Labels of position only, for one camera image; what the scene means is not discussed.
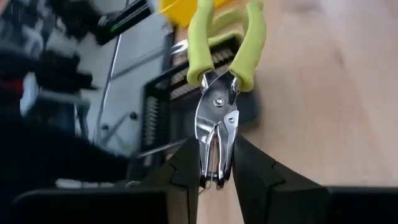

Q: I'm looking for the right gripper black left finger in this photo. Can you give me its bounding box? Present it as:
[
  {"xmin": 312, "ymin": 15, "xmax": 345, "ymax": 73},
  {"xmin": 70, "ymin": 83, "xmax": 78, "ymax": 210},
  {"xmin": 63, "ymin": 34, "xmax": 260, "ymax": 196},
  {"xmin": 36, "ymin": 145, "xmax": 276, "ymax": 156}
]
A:
[{"xmin": 12, "ymin": 138, "xmax": 200, "ymax": 224}]

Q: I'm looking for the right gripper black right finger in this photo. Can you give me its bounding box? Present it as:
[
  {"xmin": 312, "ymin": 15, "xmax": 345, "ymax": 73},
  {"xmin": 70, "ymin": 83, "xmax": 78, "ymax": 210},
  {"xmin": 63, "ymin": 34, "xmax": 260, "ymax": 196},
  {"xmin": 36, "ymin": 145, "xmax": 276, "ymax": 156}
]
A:
[{"xmin": 234, "ymin": 136, "xmax": 398, "ymax": 224}]

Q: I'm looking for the hole punch with green handles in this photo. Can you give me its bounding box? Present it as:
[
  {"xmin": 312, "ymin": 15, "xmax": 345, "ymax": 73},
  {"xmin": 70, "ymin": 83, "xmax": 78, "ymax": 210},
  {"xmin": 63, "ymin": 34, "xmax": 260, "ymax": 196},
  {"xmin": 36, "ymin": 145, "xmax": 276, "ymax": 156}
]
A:
[{"xmin": 185, "ymin": 0, "xmax": 267, "ymax": 190}]

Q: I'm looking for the black slotted plastic basket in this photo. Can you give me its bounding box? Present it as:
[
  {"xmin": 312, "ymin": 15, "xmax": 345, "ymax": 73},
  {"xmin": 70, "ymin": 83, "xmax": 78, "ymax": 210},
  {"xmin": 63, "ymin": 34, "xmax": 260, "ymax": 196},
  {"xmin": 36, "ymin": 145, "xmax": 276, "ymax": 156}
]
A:
[{"xmin": 139, "ymin": 30, "xmax": 259, "ymax": 156}]

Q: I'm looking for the yellow slotted plastic basket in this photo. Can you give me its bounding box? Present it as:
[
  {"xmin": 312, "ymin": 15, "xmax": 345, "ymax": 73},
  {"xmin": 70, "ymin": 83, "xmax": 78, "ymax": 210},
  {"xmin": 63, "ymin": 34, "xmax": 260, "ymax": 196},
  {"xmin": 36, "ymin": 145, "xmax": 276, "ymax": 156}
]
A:
[{"xmin": 158, "ymin": 0, "xmax": 231, "ymax": 28}]

